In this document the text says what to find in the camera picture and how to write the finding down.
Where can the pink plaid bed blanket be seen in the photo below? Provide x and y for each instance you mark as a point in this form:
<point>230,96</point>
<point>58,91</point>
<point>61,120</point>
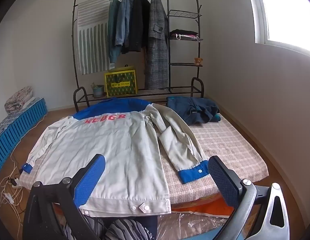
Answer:
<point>227,150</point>

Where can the blue denim jacket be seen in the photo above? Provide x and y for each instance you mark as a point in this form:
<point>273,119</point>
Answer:
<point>123,17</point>

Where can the small potted plant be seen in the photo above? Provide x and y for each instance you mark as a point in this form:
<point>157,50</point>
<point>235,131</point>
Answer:
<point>98,91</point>

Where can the floral bedding bundle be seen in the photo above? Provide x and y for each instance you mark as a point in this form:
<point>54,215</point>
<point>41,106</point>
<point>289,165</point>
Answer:
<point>18,100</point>

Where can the brown wooden board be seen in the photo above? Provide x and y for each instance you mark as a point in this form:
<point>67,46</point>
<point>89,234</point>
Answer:
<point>145,60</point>

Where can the brown teddy bear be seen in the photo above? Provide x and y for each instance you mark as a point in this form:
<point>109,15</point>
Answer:
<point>198,61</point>

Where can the white and blue work jacket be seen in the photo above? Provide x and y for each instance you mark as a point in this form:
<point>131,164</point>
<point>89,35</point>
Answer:
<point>107,150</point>

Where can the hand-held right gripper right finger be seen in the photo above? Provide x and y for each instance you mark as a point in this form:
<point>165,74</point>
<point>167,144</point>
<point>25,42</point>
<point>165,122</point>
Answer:
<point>221,177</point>

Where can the green striped white cloth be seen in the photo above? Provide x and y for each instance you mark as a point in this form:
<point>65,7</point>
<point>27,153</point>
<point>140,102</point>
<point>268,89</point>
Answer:
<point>92,42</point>

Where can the navy blue folded clothes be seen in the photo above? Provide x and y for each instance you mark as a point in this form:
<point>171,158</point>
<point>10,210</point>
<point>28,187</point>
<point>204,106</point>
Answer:
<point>195,110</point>

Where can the yellow and green bag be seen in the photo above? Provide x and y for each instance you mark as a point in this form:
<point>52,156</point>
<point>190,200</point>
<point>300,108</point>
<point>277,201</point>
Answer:
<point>121,83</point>

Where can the blue slatted plastic crate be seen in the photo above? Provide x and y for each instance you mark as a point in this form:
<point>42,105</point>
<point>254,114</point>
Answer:
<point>17,127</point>

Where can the folded black and pink clothes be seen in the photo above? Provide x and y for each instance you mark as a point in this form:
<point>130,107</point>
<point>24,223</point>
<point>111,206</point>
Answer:
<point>183,33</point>

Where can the zebra striped pants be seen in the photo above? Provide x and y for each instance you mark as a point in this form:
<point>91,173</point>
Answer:
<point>127,230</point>

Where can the black metal clothes rack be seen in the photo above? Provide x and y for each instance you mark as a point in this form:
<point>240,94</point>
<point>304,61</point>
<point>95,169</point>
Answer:
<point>155,92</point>

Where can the black coat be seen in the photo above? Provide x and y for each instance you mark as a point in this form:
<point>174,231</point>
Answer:
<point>138,22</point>

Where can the orange sheet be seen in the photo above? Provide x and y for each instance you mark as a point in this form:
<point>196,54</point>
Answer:
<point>207,207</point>

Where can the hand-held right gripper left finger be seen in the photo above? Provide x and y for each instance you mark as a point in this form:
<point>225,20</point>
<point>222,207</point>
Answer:
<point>92,177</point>

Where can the clear plastic sheet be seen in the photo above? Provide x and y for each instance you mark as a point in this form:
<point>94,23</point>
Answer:
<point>190,226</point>

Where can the grey plaid coat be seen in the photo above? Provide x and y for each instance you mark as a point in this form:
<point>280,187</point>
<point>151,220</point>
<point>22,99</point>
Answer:
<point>156,55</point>

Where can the teal denim jacket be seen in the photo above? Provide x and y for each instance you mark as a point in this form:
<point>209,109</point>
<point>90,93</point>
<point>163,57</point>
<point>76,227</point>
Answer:
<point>113,30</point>

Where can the white framed window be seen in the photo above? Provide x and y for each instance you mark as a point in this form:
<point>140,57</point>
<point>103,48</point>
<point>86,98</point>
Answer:
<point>290,10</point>

